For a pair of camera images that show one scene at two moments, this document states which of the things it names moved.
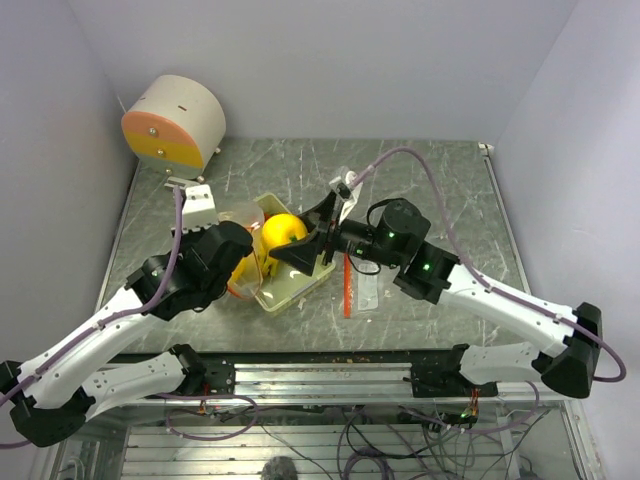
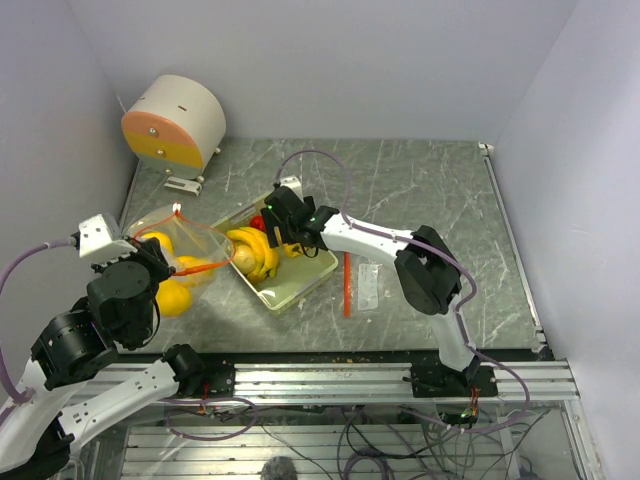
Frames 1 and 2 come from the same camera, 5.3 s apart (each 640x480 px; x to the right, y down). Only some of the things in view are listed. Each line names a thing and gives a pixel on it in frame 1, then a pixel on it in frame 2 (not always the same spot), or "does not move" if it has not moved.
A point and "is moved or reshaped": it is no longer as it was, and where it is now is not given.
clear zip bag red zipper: [246, 280] is moved or reshaped
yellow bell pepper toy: [271, 266] is moved or reshaped
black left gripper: [182, 249] → [151, 252]
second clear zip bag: [360, 285] does not move
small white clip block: [181, 182] does not move
